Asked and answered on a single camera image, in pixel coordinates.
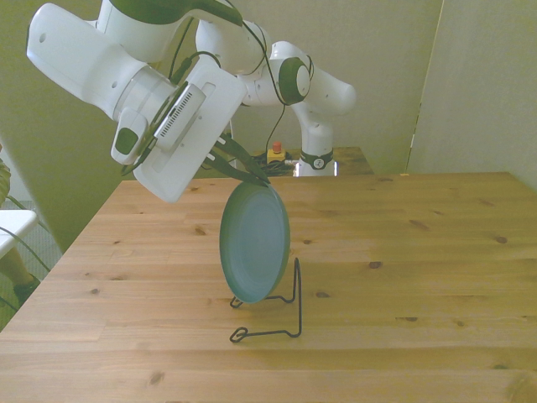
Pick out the yellow emergency stop button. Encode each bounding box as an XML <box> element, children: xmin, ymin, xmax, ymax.
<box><xmin>267</xmin><ymin>141</ymin><xmax>291</xmax><ymax>165</ymax></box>

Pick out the white side table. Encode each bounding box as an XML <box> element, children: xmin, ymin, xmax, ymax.
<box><xmin>0</xmin><ymin>208</ymin><xmax>39</xmax><ymax>257</ymax></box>

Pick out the black wire plate stand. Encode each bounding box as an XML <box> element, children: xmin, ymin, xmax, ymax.
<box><xmin>229</xmin><ymin>258</ymin><xmax>303</xmax><ymax>343</ymax></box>

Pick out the black cable coil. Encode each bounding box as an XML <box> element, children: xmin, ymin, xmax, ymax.
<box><xmin>247</xmin><ymin>153</ymin><xmax>301</xmax><ymax>176</ymax></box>

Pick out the blue round plastic plate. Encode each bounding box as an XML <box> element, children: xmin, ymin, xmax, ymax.
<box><xmin>218</xmin><ymin>180</ymin><xmax>291</xmax><ymax>306</ymax></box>

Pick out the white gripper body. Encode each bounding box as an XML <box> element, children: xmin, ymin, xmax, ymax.
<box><xmin>133</xmin><ymin>57</ymin><xmax>247</xmax><ymax>206</ymax></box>

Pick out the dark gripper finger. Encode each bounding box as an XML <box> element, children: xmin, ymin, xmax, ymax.
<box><xmin>206</xmin><ymin>153</ymin><xmax>262</xmax><ymax>185</ymax></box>
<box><xmin>216</xmin><ymin>134</ymin><xmax>271</xmax><ymax>186</ymax></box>

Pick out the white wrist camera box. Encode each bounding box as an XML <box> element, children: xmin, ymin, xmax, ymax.
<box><xmin>153</xmin><ymin>82</ymin><xmax>207</xmax><ymax>153</ymax></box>

